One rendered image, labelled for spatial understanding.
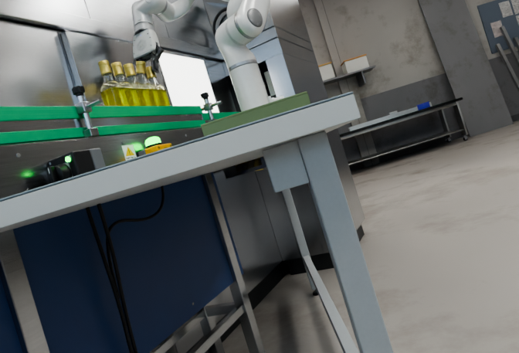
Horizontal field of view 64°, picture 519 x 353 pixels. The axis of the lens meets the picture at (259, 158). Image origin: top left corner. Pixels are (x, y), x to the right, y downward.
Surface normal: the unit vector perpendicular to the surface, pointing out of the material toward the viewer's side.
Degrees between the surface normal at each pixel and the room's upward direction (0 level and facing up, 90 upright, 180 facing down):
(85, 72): 90
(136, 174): 90
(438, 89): 90
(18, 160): 90
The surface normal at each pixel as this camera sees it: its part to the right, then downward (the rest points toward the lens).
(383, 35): 0.00, 0.00
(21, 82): 0.87, -0.27
